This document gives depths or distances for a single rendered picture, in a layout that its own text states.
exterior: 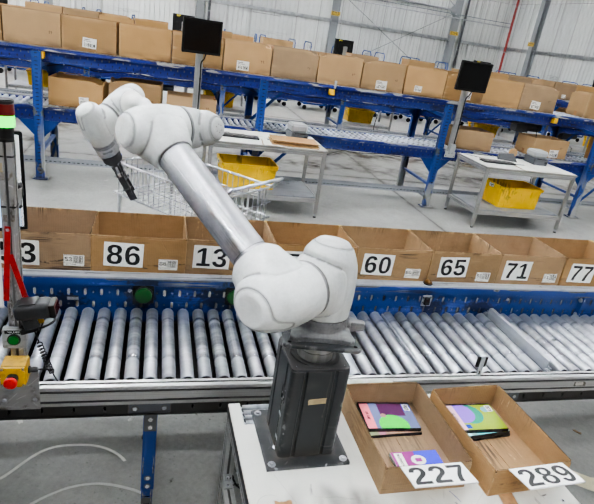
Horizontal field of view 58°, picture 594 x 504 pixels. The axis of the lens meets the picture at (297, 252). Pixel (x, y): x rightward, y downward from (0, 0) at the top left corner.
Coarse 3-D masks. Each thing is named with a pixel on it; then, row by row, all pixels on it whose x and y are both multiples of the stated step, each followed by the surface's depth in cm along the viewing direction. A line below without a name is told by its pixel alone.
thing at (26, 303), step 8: (16, 304) 157; (24, 304) 156; (32, 304) 157; (40, 304) 157; (48, 304) 158; (56, 304) 160; (16, 312) 156; (24, 312) 156; (32, 312) 157; (40, 312) 157; (48, 312) 158; (56, 312) 160; (24, 320) 158; (32, 320) 160; (40, 320) 161; (24, 328) 160; (32, 328) 160
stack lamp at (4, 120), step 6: (0, 108) 139; (6, 108) 139; (12, 108) 141; (0, 114) 139; (6, 114) 140; (12, 114) 141; (0, 120) 140; (6, 120) 140; (12, 120) 142; (0, 126) 140; (6, 126) 141; (12, 126) 142
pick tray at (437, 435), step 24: (360, 384) 185; (384, 384) 188; (408, 384) 190; (432, 408) 180; (360, 432) 168; (432, 432) 180; (384, 456) 167; (456, 456) 165; (384, 480) 152; (408, 480) 154
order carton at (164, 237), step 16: (96, 224) 238; (112, 224) 248; (128, 224) 250; (144, 224) 252; (160, 224) 253; (176, 224) 255; (96, 240) 220; (112, 240) 221; (128, 240) 223; (144, 240) 224; (160, 240) 226; (176, 240) 228; (96, 256) 223; (144, 256) 227; (160, 256) 229; (176, 256) 231; (160, 272) 232; (176, 272) 234
